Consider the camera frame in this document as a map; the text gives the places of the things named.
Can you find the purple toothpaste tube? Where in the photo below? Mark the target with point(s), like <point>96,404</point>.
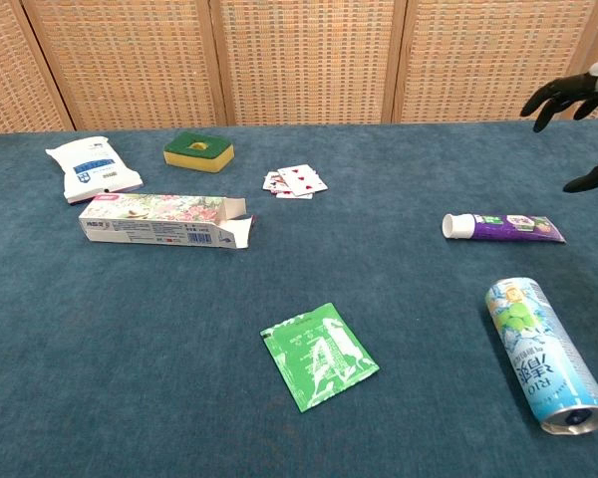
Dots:
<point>508,229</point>

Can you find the floral toothpaste carton box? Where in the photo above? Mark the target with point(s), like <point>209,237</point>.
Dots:
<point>154,219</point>

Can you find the light blue drink can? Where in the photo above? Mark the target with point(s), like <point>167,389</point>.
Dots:
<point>543,353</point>

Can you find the playing card with red hearts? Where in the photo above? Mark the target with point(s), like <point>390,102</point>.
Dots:
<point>303,179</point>

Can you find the green sachet packet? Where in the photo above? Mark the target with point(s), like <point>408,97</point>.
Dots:
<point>319,356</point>

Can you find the yellow green sponge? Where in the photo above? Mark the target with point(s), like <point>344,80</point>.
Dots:
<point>199,155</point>

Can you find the white wet wipes packet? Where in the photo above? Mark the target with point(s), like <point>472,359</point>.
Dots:
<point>92,167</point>

